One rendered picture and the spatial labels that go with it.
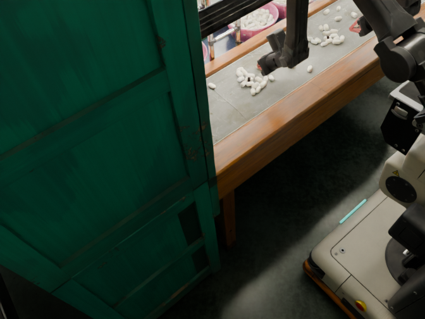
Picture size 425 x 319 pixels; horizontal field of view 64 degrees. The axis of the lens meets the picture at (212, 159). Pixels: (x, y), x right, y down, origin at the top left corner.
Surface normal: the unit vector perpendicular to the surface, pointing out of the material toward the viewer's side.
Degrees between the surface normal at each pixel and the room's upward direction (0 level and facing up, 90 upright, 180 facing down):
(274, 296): 0
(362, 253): 0
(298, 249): 0
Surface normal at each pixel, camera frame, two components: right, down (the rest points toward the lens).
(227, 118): -0.07, -0.58
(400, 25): 0.06, -0.12
